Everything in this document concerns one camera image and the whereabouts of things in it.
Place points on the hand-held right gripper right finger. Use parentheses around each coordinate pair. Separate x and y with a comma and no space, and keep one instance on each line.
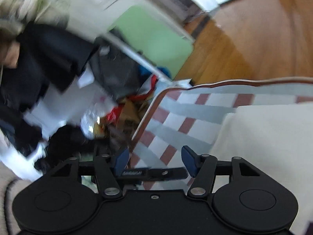
(188,160)

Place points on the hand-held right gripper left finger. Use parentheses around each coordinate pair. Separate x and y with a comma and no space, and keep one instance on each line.
(122,160)

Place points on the cream knit sweater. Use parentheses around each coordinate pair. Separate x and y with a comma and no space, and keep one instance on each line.
(269,132)

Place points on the checkered blanket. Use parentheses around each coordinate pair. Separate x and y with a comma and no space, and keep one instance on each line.
(185,112)

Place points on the pile of colourful packaging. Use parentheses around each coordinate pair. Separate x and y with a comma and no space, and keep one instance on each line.
(129,107)

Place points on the black fuzzy cloth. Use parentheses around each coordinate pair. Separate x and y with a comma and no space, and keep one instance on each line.
(68,142)

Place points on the white paper sheets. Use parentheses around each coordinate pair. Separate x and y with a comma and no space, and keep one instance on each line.
(63,107)

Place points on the dark grey cloth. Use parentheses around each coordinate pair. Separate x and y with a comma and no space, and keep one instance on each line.
(115,76)

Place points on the beige cloth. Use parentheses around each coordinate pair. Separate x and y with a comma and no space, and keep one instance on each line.
(9,200)

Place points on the green mat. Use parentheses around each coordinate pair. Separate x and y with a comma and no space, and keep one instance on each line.
(156,36)

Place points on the black garment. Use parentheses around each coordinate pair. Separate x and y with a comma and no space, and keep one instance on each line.
(41,58)

